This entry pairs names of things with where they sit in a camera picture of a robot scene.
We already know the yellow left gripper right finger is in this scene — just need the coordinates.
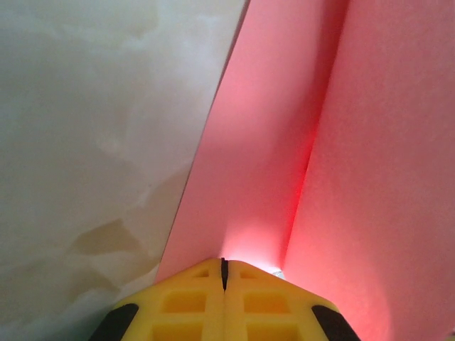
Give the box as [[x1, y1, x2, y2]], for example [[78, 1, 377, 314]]
[[225, 259, 362, 341]]

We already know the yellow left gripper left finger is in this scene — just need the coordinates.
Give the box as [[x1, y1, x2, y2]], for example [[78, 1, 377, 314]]
[[88, 258, 227, 341]]

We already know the pink paper sheet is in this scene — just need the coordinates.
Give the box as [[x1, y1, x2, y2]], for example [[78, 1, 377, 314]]
[[154, 0, 455, 341]]

